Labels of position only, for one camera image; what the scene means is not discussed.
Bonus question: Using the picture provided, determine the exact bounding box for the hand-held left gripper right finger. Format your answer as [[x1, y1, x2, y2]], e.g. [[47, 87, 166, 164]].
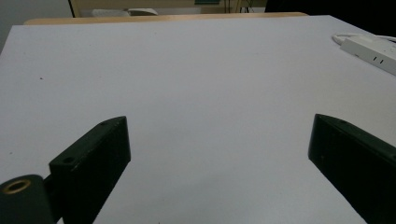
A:
[[307, 113, 396, 224]]

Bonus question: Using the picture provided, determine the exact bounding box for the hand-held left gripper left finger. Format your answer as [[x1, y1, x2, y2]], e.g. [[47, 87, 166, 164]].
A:
[[49, 116, 132, 224]]

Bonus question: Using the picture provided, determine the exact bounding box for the white power strip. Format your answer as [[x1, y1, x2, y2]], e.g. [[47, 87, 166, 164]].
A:
[[339, 35, 396, 77]]

